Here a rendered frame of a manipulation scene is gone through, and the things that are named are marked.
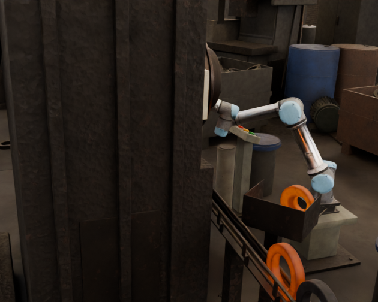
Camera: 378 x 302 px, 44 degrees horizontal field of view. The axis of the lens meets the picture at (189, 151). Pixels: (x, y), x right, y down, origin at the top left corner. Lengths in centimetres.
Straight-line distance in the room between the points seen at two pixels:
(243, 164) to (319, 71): 255
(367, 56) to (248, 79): 166
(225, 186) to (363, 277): 102
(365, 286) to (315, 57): 324
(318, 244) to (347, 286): 28
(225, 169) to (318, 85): 269
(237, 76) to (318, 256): 229
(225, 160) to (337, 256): 90
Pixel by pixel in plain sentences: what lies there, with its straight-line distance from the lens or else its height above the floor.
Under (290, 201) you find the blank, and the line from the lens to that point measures 205.
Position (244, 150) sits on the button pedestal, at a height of 48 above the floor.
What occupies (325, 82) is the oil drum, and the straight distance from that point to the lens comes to 563.
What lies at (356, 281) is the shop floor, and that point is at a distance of 287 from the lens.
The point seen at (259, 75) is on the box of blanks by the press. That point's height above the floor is 67.
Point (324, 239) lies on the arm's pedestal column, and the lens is 291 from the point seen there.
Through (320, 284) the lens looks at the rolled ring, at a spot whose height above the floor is 73.
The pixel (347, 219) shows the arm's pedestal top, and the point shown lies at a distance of 285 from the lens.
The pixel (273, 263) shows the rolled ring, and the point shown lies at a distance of 165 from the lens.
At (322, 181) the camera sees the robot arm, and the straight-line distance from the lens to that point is 263.
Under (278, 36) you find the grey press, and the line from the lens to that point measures 611.
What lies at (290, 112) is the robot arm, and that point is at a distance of 254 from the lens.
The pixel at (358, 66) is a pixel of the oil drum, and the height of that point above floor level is 69.
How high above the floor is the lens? 153
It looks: 20 degrees down
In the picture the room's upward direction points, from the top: 2 degrees clockwise
